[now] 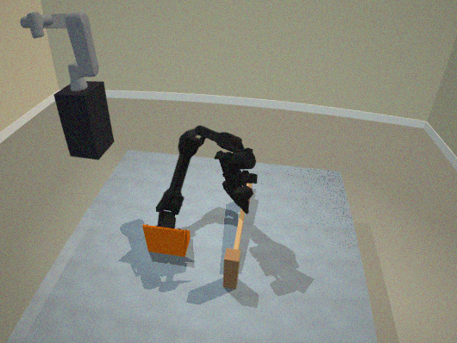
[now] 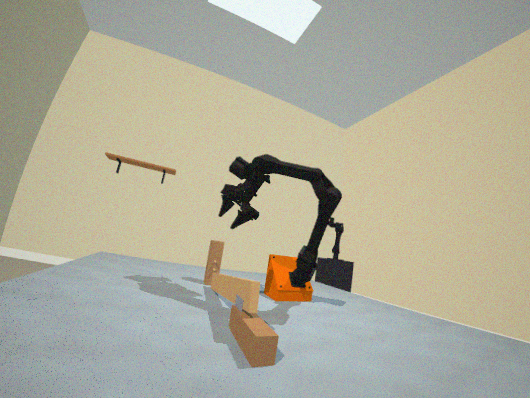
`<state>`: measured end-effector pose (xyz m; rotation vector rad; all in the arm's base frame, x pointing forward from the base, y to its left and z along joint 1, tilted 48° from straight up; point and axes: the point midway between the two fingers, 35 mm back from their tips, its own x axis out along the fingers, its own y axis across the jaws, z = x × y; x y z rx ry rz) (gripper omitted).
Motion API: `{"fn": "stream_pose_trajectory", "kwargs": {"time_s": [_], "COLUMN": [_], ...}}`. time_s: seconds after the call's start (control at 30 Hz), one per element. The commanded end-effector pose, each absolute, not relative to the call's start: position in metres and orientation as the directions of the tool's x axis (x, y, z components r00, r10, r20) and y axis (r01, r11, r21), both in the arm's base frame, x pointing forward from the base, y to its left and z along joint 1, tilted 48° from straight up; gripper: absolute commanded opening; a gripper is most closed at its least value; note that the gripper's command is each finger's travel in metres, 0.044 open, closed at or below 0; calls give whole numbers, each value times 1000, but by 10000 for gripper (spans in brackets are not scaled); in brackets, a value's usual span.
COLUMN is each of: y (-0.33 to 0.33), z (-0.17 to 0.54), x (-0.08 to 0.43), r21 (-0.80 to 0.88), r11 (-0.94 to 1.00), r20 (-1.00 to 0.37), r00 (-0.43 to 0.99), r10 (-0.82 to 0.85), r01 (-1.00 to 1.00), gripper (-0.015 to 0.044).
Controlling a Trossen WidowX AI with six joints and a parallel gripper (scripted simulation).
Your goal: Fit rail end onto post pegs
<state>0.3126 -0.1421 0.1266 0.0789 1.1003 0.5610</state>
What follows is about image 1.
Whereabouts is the long brown wooden rail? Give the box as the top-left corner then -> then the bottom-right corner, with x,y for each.
234,209 -> 245,250

